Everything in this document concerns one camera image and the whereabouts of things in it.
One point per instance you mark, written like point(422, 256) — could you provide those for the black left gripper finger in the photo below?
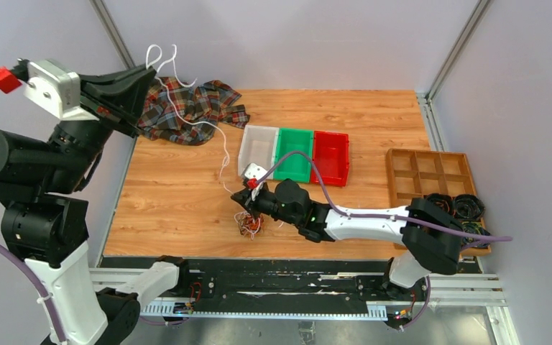
point(116, 117)
point(127, 86)

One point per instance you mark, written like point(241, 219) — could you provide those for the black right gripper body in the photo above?
point(267, 204)

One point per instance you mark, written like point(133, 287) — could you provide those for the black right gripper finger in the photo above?
point(247, 178)
point(244, 199)

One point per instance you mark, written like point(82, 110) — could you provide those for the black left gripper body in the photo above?
point(89, 136)

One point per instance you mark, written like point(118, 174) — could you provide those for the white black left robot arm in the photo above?
point(43, 226)

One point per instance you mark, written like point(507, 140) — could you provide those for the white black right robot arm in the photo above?
point(431, 236)

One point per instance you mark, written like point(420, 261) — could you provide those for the white plastic bin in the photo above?
point(258, 146)

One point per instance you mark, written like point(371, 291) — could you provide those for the plaid flannel shirt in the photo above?
point(189, 116)

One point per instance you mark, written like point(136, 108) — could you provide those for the red plastic bin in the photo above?
point(331, 157)

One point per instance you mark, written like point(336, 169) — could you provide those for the wooden compartment tray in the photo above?
point(443, 178)

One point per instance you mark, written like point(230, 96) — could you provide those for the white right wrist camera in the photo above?
point(261, 173)

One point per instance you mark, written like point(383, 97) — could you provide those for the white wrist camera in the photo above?
point(261, 173)
point(57, 90)

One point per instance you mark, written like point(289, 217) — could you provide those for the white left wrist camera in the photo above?
point(57, 90)

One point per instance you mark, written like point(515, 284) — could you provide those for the black mounting rail base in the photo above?
point(289, 289)

